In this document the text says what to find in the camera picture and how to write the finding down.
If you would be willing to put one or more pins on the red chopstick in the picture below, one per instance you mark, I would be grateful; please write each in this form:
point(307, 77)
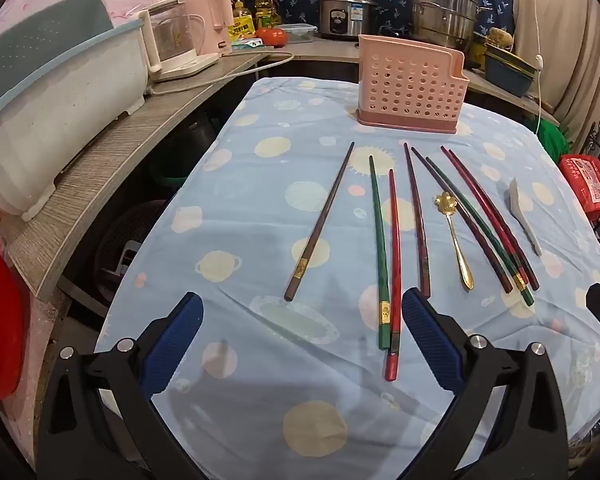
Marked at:
point(491, 215)
point(393, 240)
point(484, 215)

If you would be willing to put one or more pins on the red plastic bag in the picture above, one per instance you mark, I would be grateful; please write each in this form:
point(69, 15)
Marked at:
point(585, 182)

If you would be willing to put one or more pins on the red plastic basin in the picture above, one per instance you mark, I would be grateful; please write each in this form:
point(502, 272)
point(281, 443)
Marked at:
point(0, 320)

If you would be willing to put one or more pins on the white dish tub blue rim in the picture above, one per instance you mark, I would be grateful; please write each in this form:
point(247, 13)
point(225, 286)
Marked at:
point(55, 130)

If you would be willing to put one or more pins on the cooking oil bottle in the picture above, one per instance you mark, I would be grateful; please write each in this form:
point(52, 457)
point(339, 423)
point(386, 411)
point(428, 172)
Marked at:
point(267, 10)

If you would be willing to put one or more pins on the pink perforated utensil holder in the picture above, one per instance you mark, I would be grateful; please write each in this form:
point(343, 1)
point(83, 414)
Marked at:
point(410, 80)

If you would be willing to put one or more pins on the clear food container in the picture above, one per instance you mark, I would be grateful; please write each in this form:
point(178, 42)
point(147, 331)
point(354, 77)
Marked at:
point(300, 33)

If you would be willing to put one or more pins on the brown chopstick gold band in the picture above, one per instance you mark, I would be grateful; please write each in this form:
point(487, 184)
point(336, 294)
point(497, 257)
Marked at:
point(320, 220)

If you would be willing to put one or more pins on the gold flower-shaped spoon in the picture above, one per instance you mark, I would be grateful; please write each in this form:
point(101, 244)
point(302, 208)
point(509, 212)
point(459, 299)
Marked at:
point(442, 204)

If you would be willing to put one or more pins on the green chopstick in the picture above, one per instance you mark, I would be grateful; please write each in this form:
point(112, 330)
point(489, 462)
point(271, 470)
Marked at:
point(377, 230)
point(491, 250)

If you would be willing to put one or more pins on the blue planet-print tablecloth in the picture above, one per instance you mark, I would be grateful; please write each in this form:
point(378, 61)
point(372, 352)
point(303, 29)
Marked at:
point(260, 210)

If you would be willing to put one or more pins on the stainless steel steamer pot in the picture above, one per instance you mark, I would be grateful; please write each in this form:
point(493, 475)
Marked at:
point(442, 10)

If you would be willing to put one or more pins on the teal perforated strainer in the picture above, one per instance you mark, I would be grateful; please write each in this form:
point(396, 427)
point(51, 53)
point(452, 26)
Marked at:
point(40, 45)

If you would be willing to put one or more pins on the dark red-brown chopstick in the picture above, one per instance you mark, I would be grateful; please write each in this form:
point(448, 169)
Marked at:
point(417, 220)

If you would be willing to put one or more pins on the grey wood-grain shelf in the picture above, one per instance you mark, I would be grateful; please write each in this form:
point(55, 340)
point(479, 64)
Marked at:
point(95, 170)

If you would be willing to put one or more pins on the white rice paddle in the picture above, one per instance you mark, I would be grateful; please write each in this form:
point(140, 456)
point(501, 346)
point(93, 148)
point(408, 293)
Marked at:
point(520, 210)

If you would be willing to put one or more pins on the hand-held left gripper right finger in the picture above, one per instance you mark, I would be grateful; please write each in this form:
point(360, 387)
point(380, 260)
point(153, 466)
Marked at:
point(432, 340)

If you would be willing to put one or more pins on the green plastic bag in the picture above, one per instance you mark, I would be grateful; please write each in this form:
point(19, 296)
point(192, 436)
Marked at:
point(552, 140)

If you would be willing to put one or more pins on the red tomato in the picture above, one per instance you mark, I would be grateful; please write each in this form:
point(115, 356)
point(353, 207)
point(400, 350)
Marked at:
point(271, 36)

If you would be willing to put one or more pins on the yellow sponge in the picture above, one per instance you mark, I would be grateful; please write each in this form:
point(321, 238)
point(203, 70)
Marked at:
point(500, 37)

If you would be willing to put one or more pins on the beige curtain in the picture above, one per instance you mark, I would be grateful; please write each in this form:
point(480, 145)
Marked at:
point(570, 35)

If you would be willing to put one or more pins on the glass kettle white base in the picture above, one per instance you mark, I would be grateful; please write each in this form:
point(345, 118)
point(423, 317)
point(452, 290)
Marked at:
point(172, 35)

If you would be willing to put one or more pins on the stacked blue basins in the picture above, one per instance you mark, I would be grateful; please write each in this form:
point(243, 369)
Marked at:
point(507, 72)

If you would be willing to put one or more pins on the green white packet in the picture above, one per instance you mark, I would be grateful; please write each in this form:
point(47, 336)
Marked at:
point(247, 44)

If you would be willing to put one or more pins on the steel rice cooker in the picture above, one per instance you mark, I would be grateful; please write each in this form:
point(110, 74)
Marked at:
point(347, 10)

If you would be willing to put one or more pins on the maroon chopstick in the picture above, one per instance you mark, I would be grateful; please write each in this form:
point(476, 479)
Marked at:
point(475, 240)

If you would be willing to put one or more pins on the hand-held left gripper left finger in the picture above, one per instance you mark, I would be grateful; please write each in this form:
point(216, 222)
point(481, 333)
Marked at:
point(172, 345)

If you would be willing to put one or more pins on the pink kitchen appliance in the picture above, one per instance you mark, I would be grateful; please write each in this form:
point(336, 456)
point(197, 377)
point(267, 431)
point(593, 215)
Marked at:
point(212, 10)

